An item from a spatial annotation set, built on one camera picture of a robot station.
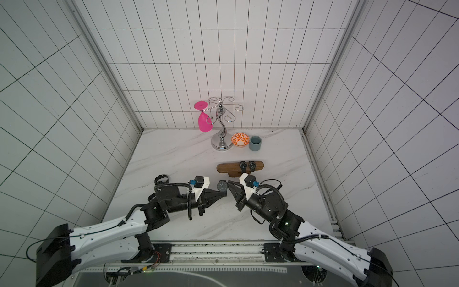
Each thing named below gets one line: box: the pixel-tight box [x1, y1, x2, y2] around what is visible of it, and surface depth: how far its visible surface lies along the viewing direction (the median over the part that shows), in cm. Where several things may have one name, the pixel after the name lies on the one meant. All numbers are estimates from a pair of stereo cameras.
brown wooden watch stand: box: [216, 160, 265, 178], surface depth 94 cm
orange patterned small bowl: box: [231, 132, 250, 148], surface depth 112 cm
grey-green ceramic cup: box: [249, 135, 263, 152], surface depth 109 cm
